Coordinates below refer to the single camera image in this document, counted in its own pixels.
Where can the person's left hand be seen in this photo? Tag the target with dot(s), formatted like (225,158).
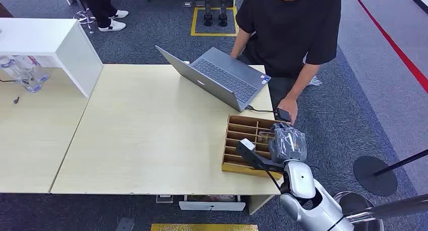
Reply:
(289,107)

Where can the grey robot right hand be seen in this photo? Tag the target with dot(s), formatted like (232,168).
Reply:
(288,145)

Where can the black phone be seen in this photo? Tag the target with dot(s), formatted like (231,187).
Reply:
(283,115)

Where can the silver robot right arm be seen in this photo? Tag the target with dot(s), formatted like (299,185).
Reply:
(314,202)

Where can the person's right forearm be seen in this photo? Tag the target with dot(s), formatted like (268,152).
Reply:
(239,44)

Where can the person's left forearm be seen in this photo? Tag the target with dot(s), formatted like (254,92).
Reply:
(302,80)

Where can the standing person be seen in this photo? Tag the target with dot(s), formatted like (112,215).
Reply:
(98,4)

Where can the clear plastic bag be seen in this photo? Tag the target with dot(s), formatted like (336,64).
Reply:
(314,81)

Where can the wooden compartment organizer box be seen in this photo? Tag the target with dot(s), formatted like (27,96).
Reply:
(240,136)

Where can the grey open laptop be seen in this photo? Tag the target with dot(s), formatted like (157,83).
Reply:
(227,79)

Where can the black round-base pole stand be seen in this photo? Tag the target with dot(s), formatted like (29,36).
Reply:
(374,176)

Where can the white desk drawer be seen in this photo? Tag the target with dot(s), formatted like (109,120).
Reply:
(212,205)

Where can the yellow floor mat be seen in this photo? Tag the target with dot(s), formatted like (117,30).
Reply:
(204,227)

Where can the silver round-base pole stand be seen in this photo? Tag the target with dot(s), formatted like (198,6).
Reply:
(388,209)

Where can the black robot leg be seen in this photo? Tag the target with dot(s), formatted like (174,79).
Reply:
(223,9)
(208,9)

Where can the yellow floor tape square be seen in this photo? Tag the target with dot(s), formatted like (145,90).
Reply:
(193,22)

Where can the clear plastic tag holder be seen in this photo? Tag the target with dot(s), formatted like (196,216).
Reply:
(164,199)

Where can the black floor box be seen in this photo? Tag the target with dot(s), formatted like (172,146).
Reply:
(124,224)

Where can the white shoe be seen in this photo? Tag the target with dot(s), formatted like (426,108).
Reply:
(113,26)
(120,14)

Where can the white shelf unit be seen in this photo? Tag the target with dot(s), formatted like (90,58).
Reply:
(50,39)

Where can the clear plastic water bottle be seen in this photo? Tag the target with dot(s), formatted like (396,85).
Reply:
(20,75)
(35,69)

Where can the small black clip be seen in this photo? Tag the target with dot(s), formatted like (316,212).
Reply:
(16,100)

